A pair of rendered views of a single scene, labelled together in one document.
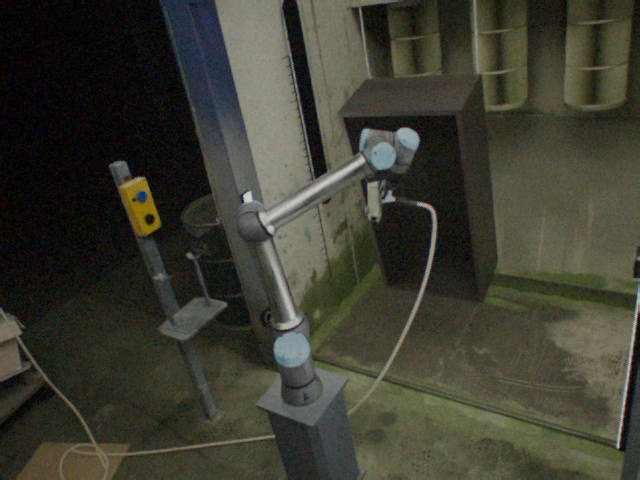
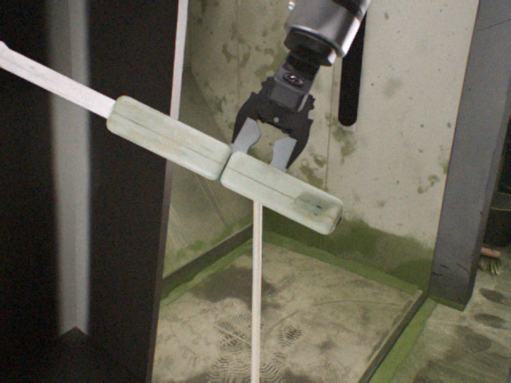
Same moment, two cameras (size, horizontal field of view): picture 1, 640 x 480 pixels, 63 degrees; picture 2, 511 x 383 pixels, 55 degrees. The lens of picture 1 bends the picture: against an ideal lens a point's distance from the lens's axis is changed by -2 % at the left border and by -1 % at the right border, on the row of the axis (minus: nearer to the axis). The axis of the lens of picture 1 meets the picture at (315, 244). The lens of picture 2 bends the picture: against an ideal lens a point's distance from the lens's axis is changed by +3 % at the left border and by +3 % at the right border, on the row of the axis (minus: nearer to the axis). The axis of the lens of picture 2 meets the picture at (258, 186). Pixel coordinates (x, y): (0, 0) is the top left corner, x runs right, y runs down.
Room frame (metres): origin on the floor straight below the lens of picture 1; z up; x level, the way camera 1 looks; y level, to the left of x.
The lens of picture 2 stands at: (2.09, 0.27, 1.58)
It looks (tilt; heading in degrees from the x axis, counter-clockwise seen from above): 23 degrees down; 269
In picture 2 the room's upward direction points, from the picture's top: straight up
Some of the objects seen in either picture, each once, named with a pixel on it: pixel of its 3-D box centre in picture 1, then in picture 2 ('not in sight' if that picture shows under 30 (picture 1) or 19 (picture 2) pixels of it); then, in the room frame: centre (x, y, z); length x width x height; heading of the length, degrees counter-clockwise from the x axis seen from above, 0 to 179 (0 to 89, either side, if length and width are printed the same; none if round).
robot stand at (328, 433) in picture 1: (315, 440); not in sight; (1.79, 0.19, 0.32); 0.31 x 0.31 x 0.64; 52
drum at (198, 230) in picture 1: (235, 259); not in sight; (3.51, 0.61, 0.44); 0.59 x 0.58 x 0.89; 33
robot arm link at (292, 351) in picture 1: (294, 357); not in sight; (1.80, 0.18, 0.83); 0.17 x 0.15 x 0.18; 179
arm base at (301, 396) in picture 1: (300, 382); not in sight; (1.79, 0.19, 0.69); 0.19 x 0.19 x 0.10
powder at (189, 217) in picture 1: (220, 208); not in sight; (3.52, 0.61, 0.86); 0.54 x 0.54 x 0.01
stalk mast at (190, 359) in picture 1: (170, 307); not in sight; (2.41, 0.82, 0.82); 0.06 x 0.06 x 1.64; 52
